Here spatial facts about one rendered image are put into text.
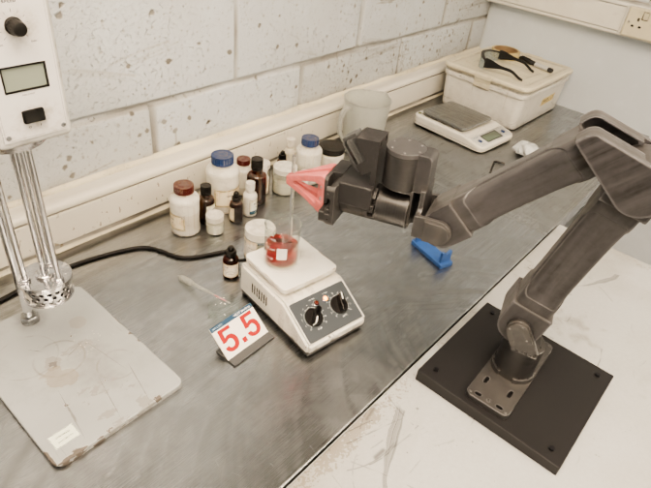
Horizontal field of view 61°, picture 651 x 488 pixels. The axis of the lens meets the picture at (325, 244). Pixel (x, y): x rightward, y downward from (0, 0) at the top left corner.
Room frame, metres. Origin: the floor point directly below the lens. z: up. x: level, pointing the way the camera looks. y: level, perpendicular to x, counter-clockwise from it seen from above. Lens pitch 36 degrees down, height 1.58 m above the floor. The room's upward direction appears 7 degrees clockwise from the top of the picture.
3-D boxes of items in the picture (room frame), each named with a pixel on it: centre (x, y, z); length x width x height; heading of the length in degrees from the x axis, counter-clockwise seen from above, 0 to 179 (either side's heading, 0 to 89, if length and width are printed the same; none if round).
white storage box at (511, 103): (1.89, -0.54, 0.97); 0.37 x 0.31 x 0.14; 142
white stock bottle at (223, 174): (1.04, 0.24, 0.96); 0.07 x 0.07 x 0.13
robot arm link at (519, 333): (0.63, -0.32, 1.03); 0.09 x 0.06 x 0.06; 160
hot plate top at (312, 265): (0.76, 0.06, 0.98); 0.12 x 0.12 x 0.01; 44
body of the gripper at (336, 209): (0.73, -0.04, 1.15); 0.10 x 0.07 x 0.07; 162
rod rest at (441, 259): (0.95, -0.23, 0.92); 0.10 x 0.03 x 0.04; 35
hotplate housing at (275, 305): (0.74, 0.04, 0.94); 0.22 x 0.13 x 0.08; 44
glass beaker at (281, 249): (0.76, 0.08, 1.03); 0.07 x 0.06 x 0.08; 50
